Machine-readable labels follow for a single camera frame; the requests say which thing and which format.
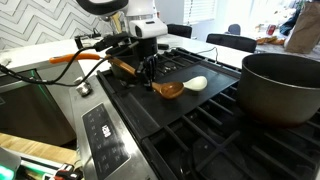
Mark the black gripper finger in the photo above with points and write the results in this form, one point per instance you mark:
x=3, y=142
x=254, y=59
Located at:
x=153, y=68
x=143, y=75

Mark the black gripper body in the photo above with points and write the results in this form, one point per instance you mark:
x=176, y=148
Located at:
x=146, y=48

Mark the brown wooden serving spoon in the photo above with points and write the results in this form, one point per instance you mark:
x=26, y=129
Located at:
x=170, y=90

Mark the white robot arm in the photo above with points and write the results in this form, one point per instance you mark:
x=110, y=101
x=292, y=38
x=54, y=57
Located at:
x=148, y=28

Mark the white spoon rest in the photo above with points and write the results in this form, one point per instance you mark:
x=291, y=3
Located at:
x=198, y=83

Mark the large black pot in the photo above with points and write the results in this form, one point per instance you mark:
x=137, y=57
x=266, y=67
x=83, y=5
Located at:
x=276, y=96

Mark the small black object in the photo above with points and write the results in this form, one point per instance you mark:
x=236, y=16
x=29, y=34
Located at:
x=163, y=46

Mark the black chair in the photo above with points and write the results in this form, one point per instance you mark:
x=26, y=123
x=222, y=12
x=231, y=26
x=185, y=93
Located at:
x=180, y=30
x=233, y=42

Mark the light wooden utensil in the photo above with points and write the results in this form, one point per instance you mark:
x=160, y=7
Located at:
x=116, y=22

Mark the silver stove knob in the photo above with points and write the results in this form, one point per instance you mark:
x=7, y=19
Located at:
x=84, y=89

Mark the white window blind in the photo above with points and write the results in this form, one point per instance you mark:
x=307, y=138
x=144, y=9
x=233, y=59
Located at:
x=200, y=10

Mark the stainless steel gas stove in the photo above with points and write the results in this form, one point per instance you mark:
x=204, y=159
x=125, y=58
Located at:
x=206, y=140

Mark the blue grey chair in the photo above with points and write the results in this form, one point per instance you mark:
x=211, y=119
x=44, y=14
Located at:
x=234, y=29

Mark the orange food items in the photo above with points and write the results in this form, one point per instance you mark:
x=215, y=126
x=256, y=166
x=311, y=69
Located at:
x=268, y=40

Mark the red black clamp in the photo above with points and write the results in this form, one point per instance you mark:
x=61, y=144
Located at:
x=68, y=172

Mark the red can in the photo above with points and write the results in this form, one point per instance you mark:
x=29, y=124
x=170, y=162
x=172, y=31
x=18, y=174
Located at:
x=271, y=29

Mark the wooden table top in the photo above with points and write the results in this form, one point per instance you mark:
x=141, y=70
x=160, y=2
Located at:
x=40, y=148

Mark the brown paper bag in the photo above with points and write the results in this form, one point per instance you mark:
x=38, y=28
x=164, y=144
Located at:
x=305, y=30

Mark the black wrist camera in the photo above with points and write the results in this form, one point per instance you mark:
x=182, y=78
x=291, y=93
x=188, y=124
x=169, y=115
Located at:
x=113, y=41

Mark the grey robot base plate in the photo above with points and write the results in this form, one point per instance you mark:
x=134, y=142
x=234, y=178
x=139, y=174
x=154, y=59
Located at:
x=8, y=163

